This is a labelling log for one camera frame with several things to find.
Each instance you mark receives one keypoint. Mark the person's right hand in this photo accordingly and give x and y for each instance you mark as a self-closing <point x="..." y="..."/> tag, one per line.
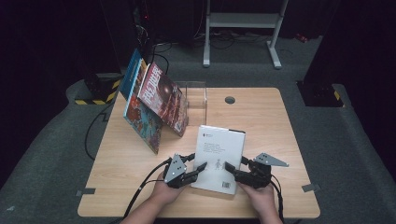
<point x="263" y="199"/>

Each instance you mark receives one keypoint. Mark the clear acrylic book rack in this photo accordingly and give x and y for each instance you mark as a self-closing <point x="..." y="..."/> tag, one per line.
<point x="197" y="105"/>

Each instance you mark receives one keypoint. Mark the white book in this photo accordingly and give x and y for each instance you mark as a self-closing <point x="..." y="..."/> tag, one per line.
<point x="218" y="146"/>

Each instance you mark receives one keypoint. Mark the white metal stand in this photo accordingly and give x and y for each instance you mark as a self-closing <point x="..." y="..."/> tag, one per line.
<point x="243" y="20"/>

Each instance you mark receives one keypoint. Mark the black yellow striped stand base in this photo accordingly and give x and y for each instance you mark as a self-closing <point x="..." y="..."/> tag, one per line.
<point x="99" y="90"/>
<point x="320" y="95"/>

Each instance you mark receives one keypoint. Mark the dark red purple book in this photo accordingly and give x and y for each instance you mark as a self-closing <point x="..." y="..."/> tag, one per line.
<point x="165" y="96"/>

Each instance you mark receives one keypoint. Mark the person's left hand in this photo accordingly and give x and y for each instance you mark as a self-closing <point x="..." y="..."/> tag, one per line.
<point x="165" y="193"/>

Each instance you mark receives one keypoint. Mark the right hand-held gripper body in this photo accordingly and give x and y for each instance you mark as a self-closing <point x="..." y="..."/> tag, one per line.
<point x="260" y="175"/>

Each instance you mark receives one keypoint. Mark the sky-blue picture book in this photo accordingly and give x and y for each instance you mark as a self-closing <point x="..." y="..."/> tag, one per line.
<point x="143" y="121"/>

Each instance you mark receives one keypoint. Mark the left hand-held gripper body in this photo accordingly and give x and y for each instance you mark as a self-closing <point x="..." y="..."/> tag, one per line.
<point x="176" y="169"/>

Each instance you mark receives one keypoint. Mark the grey tape piece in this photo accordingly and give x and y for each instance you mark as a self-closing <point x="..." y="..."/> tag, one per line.
<point x="310" y="188"/>
<point x="85" y="192"/>

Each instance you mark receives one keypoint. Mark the black equipment cabinet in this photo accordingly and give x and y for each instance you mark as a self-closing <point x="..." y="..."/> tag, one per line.
<point x="124" y="31"/>

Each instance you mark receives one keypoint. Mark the dark blue picture book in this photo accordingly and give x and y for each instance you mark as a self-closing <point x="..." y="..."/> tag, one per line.
<point x="130" y="74"/>

